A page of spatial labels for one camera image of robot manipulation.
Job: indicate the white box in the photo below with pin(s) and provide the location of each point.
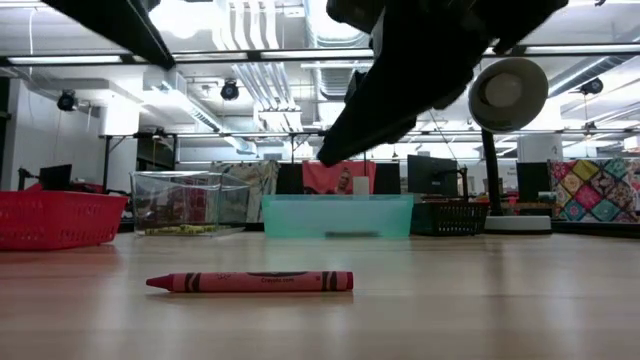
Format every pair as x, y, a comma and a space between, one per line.
361, 186

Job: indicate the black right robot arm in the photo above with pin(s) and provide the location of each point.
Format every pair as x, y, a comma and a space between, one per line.
525, 20

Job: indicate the white desk lamp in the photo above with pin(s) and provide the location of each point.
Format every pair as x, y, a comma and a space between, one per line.
507, 92

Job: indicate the black fabric panel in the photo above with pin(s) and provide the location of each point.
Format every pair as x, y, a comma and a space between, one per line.
287, 178

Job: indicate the clear plastic bin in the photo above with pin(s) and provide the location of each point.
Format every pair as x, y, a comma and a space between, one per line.
230, 200

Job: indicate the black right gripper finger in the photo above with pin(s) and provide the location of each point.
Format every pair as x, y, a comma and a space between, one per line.
356, 85
370, 120

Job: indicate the black ceiling spotlight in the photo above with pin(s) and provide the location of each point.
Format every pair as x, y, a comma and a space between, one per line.
66, 101
592, 86
229, 91

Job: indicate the red fabric panel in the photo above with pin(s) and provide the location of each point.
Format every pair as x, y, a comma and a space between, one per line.
317, 177

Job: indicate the black beam with light strips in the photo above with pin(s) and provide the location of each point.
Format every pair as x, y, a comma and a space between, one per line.
280, 54

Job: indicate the black background rig frame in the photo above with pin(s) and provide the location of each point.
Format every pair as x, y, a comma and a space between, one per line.
225, 134

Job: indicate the teal plastic bin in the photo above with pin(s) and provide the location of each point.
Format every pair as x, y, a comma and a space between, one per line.
335, 217

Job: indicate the pale floral cloth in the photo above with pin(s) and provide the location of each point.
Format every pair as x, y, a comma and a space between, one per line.
257, 180

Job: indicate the person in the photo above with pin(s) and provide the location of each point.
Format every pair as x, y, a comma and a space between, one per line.
343, 181

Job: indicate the colourful patchwork quilt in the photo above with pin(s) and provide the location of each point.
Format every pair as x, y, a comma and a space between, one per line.
595, 190

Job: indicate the black plastic basket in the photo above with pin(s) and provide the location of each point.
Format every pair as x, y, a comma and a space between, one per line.
450, 220

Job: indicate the red plastic basket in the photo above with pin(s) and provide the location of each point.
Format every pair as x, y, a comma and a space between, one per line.
50, 220

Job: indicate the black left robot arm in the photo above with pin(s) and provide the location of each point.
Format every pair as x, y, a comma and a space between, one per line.
120, 25

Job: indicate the red crayon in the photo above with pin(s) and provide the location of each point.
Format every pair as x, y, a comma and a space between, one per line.
260, 281

